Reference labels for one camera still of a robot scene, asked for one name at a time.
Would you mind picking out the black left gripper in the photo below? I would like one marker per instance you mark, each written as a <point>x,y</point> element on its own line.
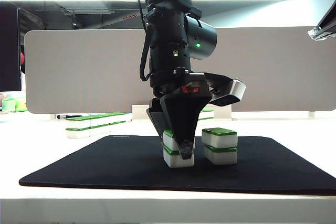
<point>194,89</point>

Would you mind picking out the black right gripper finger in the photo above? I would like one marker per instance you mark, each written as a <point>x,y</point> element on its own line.
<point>329,16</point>
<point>324,31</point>

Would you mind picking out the black rectangular table mat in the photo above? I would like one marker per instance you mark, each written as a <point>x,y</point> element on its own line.
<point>105,166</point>

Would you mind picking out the black marker pen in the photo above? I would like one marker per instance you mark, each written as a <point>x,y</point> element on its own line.
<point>67,116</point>

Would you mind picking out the grey fabric desk divider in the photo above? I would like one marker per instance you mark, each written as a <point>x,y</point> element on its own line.
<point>78,69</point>

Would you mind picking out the white divider foot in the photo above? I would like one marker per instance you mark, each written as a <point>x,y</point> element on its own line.
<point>52,116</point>

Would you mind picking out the round ceiling spotlight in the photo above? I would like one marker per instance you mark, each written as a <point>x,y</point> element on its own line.
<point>74,23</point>

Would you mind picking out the yellow-green plastic box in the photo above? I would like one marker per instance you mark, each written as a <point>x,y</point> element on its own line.
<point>21,105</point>

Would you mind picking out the small red background object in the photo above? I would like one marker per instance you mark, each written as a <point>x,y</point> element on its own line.
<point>22,58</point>

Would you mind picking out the green plastic container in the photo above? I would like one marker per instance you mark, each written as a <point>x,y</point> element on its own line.
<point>8,105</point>

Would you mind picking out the black monitor screen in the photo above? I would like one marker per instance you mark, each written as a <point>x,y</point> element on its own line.
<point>9,51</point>

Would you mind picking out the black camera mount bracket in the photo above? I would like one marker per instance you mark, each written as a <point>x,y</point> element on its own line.
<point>212,77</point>

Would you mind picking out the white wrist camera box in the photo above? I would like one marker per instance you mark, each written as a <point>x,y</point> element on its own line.
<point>231,93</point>

